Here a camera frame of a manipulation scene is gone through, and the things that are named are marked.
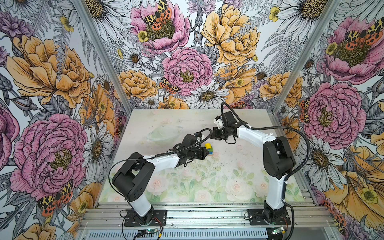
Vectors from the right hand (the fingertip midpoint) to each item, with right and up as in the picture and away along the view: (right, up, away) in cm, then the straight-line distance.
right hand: (210, 140), depth 94 cm
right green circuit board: (+31, -40, -22) cm, 55 cm away
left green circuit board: (-32, -42, -21) cm, 57 cm away
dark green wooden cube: (+1, -6, +1) cm, 6 cm away
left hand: (-2, -9, -5) cm, 10 cm away
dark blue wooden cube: (+1, -8, +2) cm, 8 cm away
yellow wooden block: (-2, -3, -2) cm, 4 cm away
